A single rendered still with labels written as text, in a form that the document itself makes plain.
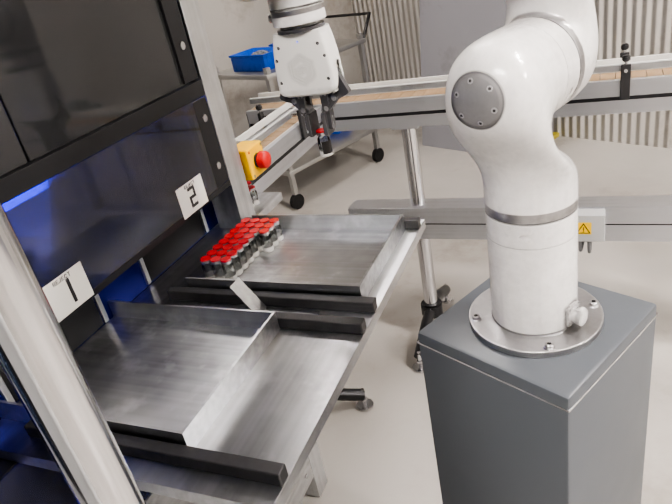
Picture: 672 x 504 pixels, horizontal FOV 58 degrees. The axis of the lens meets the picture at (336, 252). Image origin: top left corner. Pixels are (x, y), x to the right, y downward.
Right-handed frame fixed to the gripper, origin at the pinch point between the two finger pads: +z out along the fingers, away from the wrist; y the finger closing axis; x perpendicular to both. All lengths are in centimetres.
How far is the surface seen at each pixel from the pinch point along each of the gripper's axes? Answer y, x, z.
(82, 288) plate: -29.0, -33.3, 12.9
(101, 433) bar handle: 24, -76, -10
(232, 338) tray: -10.1, -26.3, 25.9
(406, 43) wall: -94, 365, 55
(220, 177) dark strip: -29.2, 8.5, 12.6
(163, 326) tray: -24.8, -24.9, 25.8
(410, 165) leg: -15, 91, 44
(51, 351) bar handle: 24, -76, -15
